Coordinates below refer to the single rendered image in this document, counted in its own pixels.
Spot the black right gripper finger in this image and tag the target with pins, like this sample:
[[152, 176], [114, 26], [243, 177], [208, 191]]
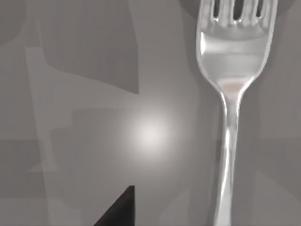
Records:
[[122, 209]]

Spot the silver metal fork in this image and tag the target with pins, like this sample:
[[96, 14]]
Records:
[[231, 70]]

